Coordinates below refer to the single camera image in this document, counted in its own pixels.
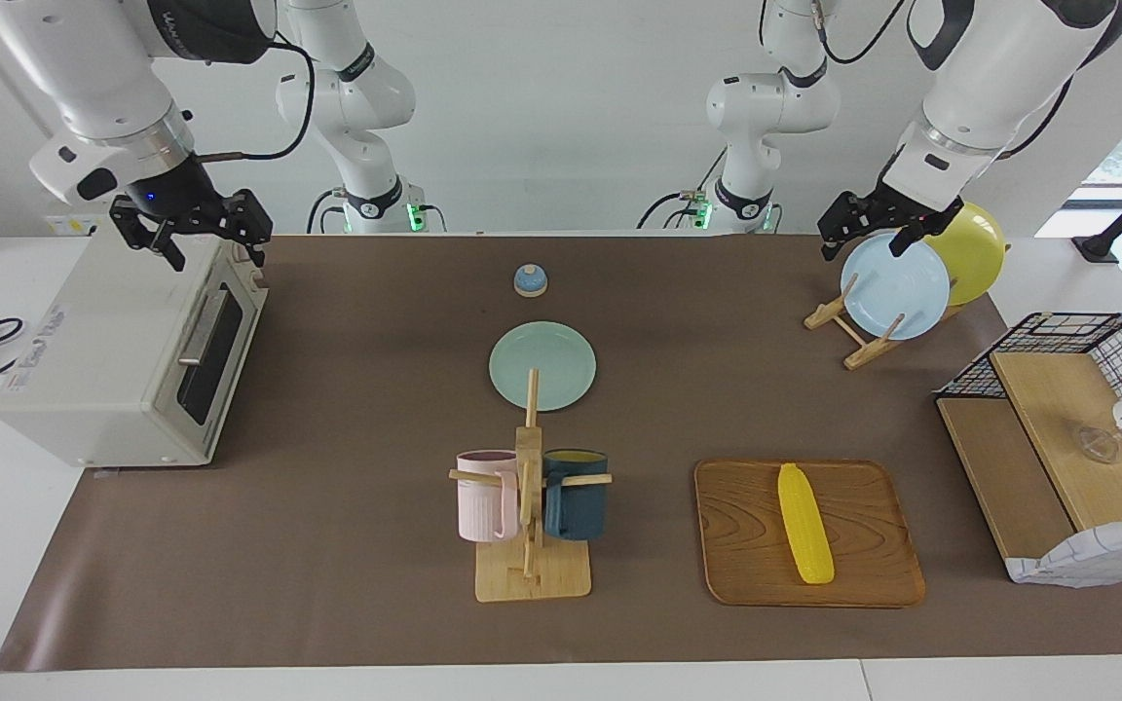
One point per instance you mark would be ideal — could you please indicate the white wall socket box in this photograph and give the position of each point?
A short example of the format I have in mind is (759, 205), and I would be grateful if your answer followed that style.
(74, 226)

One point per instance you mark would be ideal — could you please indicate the wooden plate rack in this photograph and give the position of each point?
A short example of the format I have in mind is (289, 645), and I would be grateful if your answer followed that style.
(868, 352)

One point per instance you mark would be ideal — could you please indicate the pale green plate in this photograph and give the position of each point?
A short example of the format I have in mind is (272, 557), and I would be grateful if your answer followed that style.
(566, 360)

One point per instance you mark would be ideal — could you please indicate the small blue bell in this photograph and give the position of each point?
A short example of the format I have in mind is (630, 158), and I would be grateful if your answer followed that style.
(530, 282)

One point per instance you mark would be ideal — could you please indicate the brown wooden tray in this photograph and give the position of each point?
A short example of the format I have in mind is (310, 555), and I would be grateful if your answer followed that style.
(746, 545)

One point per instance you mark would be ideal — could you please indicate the light blue plate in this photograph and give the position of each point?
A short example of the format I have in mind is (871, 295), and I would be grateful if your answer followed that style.
(897, 292)

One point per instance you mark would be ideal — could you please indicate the dark blue mug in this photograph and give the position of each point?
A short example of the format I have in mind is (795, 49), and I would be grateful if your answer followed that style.
(576, 511)

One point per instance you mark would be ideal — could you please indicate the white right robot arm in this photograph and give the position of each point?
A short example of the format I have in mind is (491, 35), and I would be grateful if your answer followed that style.
(84, 58)

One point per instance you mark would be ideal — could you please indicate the white toaster oven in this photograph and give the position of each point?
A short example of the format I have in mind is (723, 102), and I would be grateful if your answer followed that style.
(103, 341)

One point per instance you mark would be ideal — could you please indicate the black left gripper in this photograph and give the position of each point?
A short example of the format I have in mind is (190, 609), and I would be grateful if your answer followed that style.
(873, 214)

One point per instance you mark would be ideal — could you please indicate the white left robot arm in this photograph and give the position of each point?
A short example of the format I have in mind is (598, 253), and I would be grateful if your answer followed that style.
(990, 78)

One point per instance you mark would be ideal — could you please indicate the brown table mat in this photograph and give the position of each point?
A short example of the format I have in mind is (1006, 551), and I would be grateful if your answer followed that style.
(327, 584)

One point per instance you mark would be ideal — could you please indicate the yellow plate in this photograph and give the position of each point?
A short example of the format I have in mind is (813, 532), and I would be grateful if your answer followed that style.
(980, 253)

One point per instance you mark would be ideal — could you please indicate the white checked cloth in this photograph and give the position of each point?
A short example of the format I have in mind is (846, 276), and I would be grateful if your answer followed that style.
(1106, 555)

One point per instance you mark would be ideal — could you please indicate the pink mug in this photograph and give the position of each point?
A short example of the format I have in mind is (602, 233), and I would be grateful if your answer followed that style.
(483, 506)

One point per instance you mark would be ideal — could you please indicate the wooden mug tree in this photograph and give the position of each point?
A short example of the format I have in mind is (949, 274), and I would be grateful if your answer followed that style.
(532, 579)

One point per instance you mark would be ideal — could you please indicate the yellow corn cob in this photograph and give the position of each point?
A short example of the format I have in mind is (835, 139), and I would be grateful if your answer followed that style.
(804, 526)

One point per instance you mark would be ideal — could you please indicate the clear glass object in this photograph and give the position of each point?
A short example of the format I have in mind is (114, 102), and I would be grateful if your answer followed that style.
(1099, 443)

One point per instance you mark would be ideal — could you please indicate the toaster oven glass door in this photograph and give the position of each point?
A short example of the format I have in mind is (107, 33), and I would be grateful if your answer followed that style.
(215, 350)

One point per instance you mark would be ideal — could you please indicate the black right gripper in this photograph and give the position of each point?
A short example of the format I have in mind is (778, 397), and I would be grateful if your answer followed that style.
(181, 200)

